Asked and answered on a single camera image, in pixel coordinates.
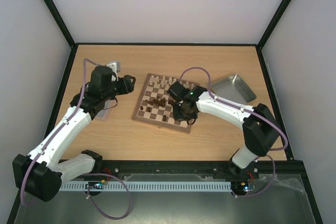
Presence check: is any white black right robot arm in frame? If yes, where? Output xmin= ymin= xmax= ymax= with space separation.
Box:
xmin=168 ymin=82 xmax=280 ymax=178

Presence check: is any black enclosure frame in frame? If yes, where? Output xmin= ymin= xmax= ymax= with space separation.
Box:
xmin=6 ymin=0 xmax=323 ymax=224

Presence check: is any pile of dark pieces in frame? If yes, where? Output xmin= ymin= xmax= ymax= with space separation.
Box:
xmin=143 ymin=98 xmax=174 ymax=107

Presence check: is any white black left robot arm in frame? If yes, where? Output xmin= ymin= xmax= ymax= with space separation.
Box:
xmin=13 ymin=64 xmax=136 ymax=202

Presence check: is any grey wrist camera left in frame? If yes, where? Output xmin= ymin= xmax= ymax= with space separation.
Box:
xmin=106 ymin=61 xmax=121 ymax=73

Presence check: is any metal tin lid left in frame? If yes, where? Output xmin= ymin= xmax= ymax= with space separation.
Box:
xmin=93 ymin=110 xmax=110 ymax=122

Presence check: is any wooden chess board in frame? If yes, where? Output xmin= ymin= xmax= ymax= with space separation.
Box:
xmin=132 ymin=73 xmax=191 ymax=134

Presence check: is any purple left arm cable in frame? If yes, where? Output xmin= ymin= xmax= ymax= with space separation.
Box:
xmin=20 ymin=58 xmax=132 ymax=219

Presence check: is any slotted white cable duct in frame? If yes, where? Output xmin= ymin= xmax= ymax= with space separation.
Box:
xmin=60 ymin=181 xmax=232 ymax=192

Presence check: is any metal tin tray right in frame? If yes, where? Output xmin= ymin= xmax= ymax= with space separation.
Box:
xmin=211 ymin=73 xmax=257 ymax=104

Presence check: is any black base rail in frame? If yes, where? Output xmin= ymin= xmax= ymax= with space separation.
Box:
xmin=101 ymin=160 xmax=308 ymax=182

